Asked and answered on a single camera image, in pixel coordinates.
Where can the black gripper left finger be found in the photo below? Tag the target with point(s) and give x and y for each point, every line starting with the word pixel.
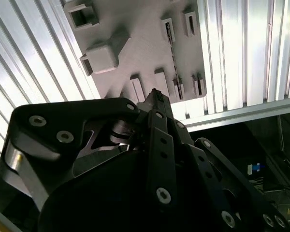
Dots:
pixel 62 116

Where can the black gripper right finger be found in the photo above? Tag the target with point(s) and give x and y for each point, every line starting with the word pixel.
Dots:
pixel 234 176

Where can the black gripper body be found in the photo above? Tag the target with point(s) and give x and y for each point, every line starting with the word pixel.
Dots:
pixel 99 205

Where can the blue RAM stick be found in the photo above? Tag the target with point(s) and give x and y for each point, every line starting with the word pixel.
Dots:
pixel 173 58

